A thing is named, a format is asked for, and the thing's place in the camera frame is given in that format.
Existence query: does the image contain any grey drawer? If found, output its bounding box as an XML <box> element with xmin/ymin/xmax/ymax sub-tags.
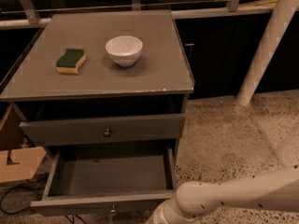
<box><xmin>20</xmin><ymin>114</ymin><xmax>186</xmax><ymax>146</ymax></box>
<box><xmin>31</xmin><ymin>148</ymin><xmax>177</xmax><ymax>217</ymax></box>

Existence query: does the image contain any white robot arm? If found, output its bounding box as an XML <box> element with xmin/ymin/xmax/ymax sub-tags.
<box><xmin>145</xmin><ymin>165</ymin><xmax>299</xmax><ymax>224</ymax></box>

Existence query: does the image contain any grey top drawer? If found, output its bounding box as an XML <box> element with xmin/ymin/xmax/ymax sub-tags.
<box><xmin>20</xmin><ymin>114</ymin><xmax>186</xmax><ymax>146</ymax></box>

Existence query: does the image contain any grey wooden drawer cabinet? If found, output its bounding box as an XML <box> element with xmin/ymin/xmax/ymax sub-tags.
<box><xmin>1</xmin><ymin>10</ymin><xmax>194</xmax><ymax>155</ymax></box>

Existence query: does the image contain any white ceramic bowl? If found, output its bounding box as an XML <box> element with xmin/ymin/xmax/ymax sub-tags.
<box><xmin>106</xmin><ymin>35</ymin><xmax>143</xmax><ymax>67</ymax></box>

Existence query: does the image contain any green yellow sponge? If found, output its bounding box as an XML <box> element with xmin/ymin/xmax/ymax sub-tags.
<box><xmin>56</xmin><ymin>49</ymin><xmax>86</xmax><ymax>75</ymax></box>

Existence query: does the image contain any light wooden board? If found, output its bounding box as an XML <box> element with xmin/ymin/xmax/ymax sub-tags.
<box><xmin>0</xmin><ymin>106</ymin><xmax>46</xmax><ymax>183</ymax></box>

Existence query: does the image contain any white diagonal support pole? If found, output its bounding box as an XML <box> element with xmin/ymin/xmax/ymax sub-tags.
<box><xmin>236</xmin><ymin>0</ymin><xmax>299</xmax><ymax>106</ymax></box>

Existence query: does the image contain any metal railing frame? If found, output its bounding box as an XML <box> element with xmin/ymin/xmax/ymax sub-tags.
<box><xmin>0</xmin><ymin>0</ymin><xmax>278</xmax><ymax>30</ymax></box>

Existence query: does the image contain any blue floor cable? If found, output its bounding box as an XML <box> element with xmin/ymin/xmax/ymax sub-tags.
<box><xmin>64</xmin><ymin>214</ymin><xmax>88</xmax><ymax>224</ymax></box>

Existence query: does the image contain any black floor cable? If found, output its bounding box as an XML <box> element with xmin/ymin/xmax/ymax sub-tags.
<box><xmin>0</xmin><ymin>175</ymin><xmax>50</xmax><ymax>217</ymax></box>

